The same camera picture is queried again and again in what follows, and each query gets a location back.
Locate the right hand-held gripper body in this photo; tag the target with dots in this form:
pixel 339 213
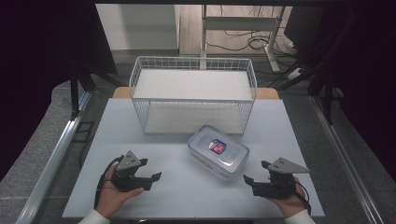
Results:
pixel 277 183

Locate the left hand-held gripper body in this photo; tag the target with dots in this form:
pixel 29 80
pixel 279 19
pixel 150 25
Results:
pixel 126 182

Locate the clear plastic food container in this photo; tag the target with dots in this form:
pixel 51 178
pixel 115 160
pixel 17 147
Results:
pixel 219 155

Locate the person's left hand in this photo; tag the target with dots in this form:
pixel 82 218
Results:
pixel 109 194

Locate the person's right hand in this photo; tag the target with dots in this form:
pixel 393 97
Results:
pixel 294 203

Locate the black metal stand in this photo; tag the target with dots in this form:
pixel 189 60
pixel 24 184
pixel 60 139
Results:
pixel 74 93
pixel 327 93

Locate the white power strip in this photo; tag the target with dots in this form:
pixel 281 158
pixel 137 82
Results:
pixel 294 73

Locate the white panel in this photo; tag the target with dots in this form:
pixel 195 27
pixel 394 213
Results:
pixel 137 26

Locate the dark curtain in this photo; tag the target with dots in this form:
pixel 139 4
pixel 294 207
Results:
pixel 37 62
pixel 370 77

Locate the aluminium rail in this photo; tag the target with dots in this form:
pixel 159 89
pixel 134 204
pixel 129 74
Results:
pixel 53 161
pixel 342 155

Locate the white metal desk frame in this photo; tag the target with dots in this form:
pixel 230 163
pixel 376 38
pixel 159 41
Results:
pixel 239 23

